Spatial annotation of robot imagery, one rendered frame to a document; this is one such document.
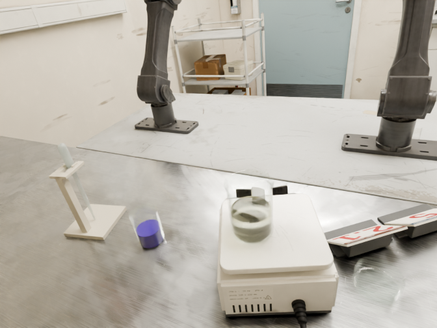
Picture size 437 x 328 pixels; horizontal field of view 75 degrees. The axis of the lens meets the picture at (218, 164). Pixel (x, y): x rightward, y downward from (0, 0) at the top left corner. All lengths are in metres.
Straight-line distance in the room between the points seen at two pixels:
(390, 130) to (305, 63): 2.69
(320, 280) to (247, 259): 0.08
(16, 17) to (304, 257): 1.63
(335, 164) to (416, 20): 0.29
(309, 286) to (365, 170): 0.35
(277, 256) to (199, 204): 0.25
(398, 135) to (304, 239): 0.39
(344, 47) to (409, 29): 2.59
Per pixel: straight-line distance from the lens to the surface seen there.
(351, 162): 0.66
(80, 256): 0.53
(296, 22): 3.28
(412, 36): 0.66
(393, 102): 0.63
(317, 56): 3.29
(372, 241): 0.45
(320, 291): 0.35
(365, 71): 3.31
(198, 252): 0.46
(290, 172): 0.61
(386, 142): 0.69
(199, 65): 2.66
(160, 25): 0.86
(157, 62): 0.83
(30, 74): 1.79
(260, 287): 0.34
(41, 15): 1.82
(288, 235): 0.35
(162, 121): 0.86
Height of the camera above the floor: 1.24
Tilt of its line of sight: 31 degrees down
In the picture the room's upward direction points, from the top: 8 degrees counter-clockwise
